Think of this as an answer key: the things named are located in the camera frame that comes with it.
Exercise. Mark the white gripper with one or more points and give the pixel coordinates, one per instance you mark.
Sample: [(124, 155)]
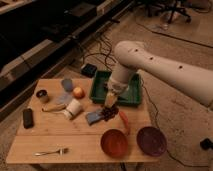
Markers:
[(116, 88)]

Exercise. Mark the dark grape bunch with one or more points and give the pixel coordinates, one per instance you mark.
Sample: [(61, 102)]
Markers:
[(109, 113)]

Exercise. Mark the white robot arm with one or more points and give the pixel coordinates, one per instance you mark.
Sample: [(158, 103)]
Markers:
[(193, 81)]

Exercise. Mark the white paper cup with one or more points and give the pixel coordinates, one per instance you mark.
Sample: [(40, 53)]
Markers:
[(73, 109)]

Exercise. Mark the small metal cup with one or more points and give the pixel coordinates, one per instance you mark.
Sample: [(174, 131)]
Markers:
[(42, 95)]

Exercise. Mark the green plastic tray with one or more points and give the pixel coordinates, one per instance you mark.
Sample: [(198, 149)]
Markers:
[(133, 95)]

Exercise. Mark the red chili pepper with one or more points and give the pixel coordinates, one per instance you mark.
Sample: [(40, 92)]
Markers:
[(125, 122)]

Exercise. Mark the blue sponge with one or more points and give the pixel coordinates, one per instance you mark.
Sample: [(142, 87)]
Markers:
[(94, 117)]

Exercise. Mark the red yellow apple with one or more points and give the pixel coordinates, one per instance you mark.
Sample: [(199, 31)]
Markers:
[(78, 92)]

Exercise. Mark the black power adapter box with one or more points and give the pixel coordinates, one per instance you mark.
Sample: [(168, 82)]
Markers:
[(88, 70)]

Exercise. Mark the red bowl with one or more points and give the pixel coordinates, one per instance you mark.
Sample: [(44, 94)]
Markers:
[(114, 143)]

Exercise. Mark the clear plastic lid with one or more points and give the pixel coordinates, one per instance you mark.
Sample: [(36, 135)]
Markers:
[(64, 98)]

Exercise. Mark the purple plate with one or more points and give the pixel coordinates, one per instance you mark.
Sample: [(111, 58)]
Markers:
[(151, 141)]

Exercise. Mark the yellow banana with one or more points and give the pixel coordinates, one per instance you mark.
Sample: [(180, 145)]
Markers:
[(54, 108)]

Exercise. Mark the silver fork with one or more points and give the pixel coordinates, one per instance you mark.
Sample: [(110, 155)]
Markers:
[(60, 151)]

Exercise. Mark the black remote control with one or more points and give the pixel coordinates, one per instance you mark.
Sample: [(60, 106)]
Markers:
[(28, 121)]

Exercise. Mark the black box on floor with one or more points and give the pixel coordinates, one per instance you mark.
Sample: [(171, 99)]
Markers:
[(206, 144)]

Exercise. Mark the office chair base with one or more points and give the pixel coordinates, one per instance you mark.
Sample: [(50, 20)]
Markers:
[(155, 7)]

